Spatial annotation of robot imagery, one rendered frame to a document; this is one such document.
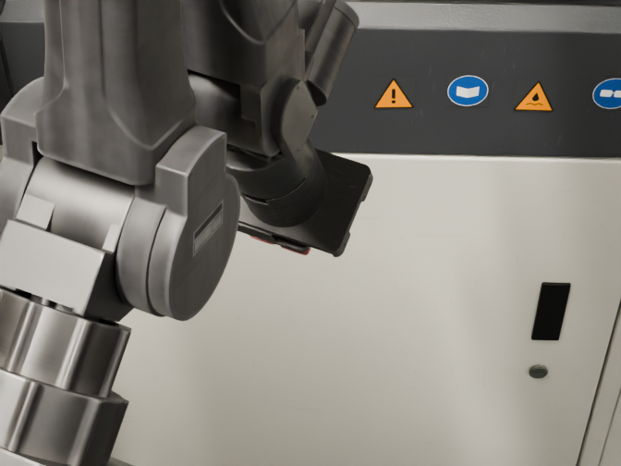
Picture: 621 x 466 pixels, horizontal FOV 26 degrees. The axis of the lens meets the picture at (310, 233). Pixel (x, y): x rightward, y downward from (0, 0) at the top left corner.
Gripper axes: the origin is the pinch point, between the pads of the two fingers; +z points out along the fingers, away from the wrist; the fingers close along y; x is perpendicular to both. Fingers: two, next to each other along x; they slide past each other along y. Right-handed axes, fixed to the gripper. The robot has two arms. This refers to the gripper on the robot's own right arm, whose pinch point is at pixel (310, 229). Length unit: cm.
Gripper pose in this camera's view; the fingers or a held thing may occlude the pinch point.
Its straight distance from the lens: 99.4
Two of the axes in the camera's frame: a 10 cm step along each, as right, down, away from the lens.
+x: -3.8, 9.0, -2.3
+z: 1.8, 3.2, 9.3
